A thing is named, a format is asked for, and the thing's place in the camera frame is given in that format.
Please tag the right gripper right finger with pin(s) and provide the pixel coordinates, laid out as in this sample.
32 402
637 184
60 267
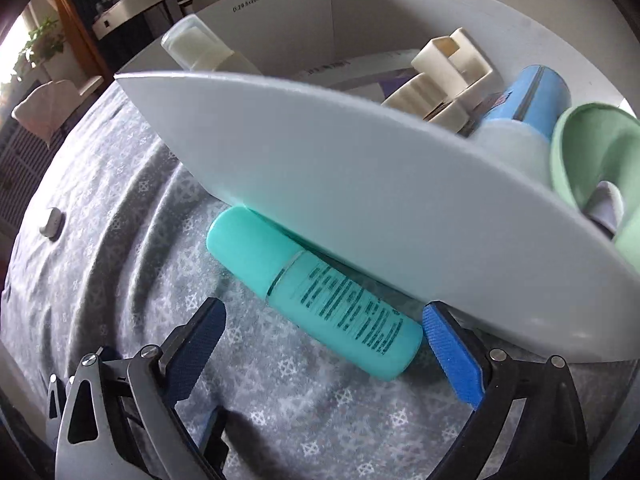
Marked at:
550 441

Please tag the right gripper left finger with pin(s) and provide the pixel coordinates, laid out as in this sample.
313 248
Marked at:
117 416

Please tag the teal lotion bottle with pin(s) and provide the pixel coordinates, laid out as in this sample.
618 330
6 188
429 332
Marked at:
319 299

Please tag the grey patterned bed sheet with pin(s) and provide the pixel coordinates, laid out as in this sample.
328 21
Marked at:
131 264

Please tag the green bowl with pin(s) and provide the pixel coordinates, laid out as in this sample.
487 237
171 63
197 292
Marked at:
594 143

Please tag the blue tube bottle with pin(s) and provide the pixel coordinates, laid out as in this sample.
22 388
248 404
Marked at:
518 128

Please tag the white cardboard box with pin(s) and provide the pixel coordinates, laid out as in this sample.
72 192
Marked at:
405 202

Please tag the cream plastic holder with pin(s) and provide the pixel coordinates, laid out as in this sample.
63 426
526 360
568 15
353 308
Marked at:
453 78

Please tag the white small bottle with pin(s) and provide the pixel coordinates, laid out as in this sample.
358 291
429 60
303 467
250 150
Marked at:
196 48

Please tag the potted green plant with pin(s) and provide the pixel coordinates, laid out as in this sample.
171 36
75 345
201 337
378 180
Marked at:
43 43

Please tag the white side shelf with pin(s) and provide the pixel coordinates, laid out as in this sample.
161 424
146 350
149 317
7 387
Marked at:
125 10

